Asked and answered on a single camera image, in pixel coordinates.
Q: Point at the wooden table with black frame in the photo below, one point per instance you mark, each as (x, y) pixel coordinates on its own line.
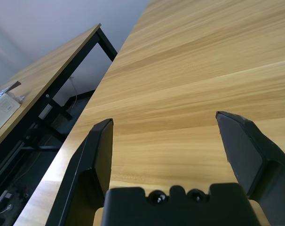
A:
(50, 63)

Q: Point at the white power strip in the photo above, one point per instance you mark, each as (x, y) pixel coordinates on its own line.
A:
(6, 195)

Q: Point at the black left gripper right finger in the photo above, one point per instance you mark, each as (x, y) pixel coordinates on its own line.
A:
(250, 153)

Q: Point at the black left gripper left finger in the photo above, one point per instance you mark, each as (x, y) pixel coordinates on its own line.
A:
(86, 164)

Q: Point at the white cardboard box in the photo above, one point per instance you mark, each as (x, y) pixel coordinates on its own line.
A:
(2, 110)

